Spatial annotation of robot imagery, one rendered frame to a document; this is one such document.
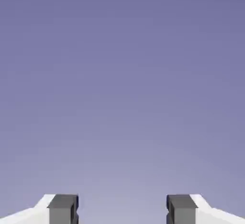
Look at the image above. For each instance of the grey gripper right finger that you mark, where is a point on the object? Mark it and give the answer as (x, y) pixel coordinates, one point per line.
(182, 210)

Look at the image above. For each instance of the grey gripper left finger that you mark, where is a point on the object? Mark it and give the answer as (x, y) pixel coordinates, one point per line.
(61, 210)

